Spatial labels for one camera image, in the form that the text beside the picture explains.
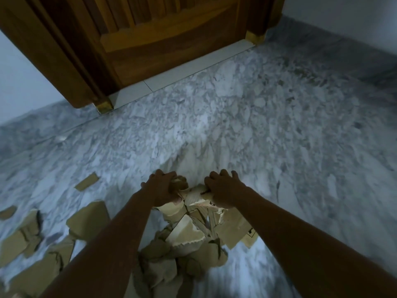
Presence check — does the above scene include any cardboard sheet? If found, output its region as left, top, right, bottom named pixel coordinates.
left=155, top=176, right=224, bottom=215

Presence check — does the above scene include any brown wooden door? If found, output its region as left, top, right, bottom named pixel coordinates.
left=71, top=0, right=249, bottom=88

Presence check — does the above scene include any small rectangular cardboard scrap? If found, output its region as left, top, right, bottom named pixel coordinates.
left=74, top=172, right=100, bottom=192

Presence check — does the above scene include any pile of torn cardboard pieces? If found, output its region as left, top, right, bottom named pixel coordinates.
left=124, top=202, right=259, bottom=298

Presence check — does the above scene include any person's right forearm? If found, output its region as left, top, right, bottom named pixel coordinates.
left=234, top=187, right=397, bottom=298

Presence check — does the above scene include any person's left forearm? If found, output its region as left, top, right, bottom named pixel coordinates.
left=40, top=192, right=157, bottom=298

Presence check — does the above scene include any dark wooden door frame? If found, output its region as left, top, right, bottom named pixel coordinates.
left=0, top=0, right=286, bottom=114

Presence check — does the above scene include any brown cardboard scrap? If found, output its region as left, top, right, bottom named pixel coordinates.
left=0, top=205, right=18, bottom=221
left=66, top=200, right=111, bottom=242
left=0, top=209, right=43, bottom=267
left=9, top=238, right=77, bottom=297

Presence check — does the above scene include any person's right hand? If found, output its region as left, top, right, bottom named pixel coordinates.
left=204, top=169, right=249, bottom=210

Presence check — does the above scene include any person's left hand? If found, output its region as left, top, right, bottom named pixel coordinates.
left=141, top=169, right=183, bottom=208

